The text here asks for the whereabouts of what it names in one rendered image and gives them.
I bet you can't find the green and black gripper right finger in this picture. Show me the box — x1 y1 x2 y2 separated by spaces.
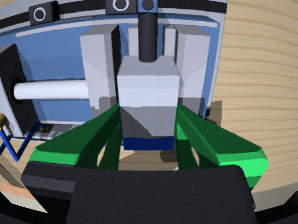
174 103 269 191

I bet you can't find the grey metal block with blue end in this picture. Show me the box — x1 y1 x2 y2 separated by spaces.
117 56 180 150

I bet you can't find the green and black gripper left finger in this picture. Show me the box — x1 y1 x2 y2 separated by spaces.
27 103 122 170

